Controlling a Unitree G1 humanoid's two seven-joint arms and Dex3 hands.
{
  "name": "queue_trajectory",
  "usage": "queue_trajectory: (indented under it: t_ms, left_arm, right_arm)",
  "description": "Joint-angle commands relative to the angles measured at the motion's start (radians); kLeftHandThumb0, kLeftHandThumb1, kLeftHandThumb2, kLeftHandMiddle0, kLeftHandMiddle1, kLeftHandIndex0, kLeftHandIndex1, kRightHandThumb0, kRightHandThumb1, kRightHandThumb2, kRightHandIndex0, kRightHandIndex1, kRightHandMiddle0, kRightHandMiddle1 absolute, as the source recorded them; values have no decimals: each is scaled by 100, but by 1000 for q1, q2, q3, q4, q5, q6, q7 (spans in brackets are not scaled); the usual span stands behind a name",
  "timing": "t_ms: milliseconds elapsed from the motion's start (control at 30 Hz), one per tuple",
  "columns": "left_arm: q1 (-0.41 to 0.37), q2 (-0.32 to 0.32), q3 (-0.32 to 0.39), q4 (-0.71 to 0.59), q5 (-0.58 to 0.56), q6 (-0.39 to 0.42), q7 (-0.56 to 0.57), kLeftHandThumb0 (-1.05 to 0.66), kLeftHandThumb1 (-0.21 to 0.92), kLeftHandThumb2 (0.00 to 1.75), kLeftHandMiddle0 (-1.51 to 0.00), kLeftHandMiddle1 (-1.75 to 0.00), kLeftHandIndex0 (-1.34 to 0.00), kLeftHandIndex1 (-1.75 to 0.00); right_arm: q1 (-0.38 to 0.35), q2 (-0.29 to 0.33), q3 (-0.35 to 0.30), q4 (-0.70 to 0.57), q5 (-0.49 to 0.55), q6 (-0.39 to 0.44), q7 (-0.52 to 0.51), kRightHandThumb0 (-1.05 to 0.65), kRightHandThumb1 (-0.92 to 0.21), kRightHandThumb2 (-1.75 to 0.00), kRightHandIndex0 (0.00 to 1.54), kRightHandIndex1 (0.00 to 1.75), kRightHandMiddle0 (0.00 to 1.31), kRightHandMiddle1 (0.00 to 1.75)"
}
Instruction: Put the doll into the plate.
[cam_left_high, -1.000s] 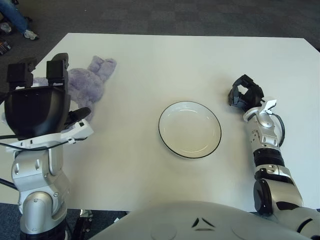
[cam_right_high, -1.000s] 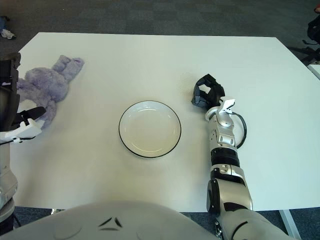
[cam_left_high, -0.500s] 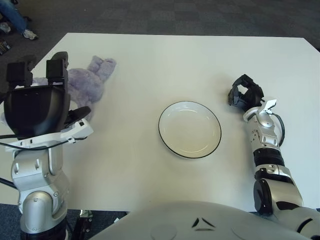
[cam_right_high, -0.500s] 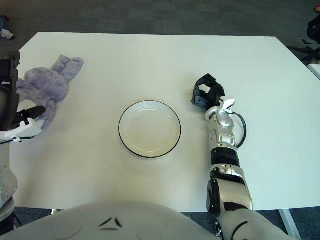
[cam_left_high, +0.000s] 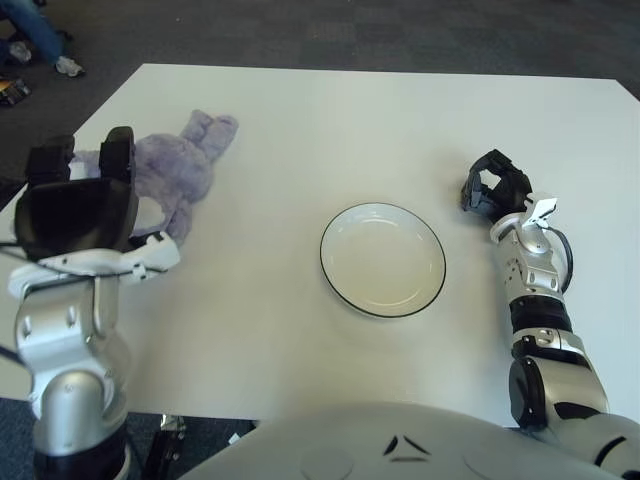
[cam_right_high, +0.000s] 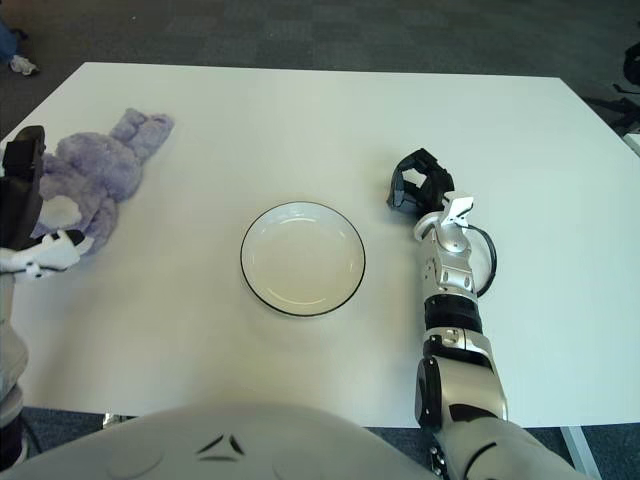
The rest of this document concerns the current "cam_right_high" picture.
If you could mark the grey robot torso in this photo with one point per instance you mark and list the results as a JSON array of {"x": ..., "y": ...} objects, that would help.
[{"x": 225, "y": 440}]

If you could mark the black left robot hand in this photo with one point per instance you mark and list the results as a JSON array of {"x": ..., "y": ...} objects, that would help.
[{"x": 20, "y": 190}]

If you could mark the white plate with black rim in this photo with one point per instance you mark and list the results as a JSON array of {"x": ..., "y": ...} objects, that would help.
[{"x": 300, "y": 260}]

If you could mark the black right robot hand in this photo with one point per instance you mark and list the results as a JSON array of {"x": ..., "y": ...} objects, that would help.
[{"x": 430, "y": 190}]

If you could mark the silver bracket under table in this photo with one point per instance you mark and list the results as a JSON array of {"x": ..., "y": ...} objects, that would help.
[{"x": 111, "y": 419}]

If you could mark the purple plush bunny doll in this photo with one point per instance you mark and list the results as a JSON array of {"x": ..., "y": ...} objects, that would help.
[{"x": 100, "y": 170}]

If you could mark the white object beside chair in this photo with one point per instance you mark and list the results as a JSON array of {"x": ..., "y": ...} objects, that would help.
[{"x": 634, "y": 144}]

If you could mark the black office chair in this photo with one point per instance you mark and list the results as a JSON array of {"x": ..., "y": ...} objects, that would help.
[{"x": 632, "y": 65}]

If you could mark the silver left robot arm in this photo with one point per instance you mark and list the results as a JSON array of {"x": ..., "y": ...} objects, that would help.
[{"x": 10, "y": 350}]

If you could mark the white sneaker on foot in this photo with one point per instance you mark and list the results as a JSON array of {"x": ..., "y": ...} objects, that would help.
[{"x": 22, "y": 65}]

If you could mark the person's leg in jeans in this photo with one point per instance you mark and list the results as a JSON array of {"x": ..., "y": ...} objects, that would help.
[{"x": 6, "y": 42}]

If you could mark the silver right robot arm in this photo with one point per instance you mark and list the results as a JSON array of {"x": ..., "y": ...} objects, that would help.
[{"x": 455, "y": 260}]

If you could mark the white table leg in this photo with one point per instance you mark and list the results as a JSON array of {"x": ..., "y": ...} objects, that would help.
[{"x": 575, "y": 445}]

